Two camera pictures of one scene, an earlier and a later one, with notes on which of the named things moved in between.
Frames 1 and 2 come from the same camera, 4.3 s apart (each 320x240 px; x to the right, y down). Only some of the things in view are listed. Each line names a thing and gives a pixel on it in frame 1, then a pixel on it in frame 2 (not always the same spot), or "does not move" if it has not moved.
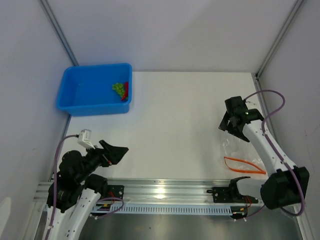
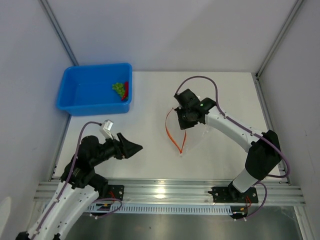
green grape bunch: (119, 88) does not move
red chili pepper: (126, 91) does not move
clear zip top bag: (239, 157) → (184, 139)
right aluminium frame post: (278, 38) does not move
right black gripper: (223, 125) → (183, 125)
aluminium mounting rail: (143, 191) does not move
